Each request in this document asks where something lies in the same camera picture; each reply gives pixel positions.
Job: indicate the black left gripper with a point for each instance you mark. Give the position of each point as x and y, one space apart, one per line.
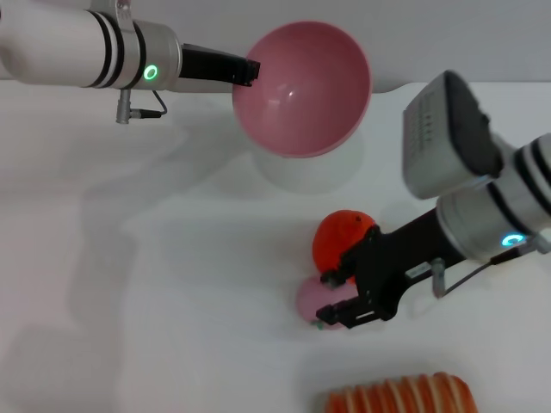
206 64

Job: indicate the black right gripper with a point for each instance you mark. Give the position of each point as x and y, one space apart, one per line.
400 262

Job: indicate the silver vented right wrist box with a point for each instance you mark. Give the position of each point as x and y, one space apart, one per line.
439 142

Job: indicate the pink toy peach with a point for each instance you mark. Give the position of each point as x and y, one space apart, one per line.
312 301

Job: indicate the orange white striped toy bread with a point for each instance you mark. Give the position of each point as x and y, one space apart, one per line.
400 393

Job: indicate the pink plastic bowl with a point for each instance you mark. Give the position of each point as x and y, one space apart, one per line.
301 94

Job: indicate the red orange toy fruit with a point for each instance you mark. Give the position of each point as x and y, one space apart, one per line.
338 241

